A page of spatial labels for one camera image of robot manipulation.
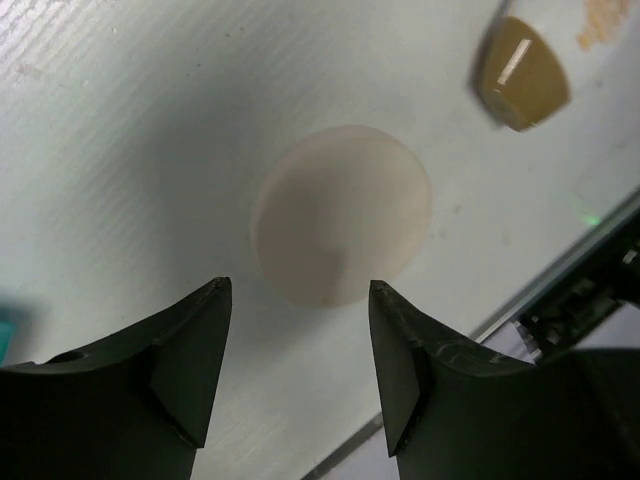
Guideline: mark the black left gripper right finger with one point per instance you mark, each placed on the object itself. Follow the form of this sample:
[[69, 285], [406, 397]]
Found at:
[[455, 409]]

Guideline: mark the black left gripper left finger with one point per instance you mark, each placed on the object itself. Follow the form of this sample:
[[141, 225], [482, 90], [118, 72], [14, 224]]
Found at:
[[134, 405]]

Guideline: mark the round beige powder puff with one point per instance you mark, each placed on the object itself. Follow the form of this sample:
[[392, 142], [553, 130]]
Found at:
[[344, 206]]

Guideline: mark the white egg bottle gold cap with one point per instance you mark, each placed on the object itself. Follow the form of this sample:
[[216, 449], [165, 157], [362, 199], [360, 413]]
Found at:
[[517, 77]]

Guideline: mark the pink teal gradient bottle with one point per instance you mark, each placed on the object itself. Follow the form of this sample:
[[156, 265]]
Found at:
[[14, 323]]

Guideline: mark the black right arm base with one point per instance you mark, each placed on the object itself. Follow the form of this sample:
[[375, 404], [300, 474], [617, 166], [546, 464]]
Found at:
[[582, 301]]

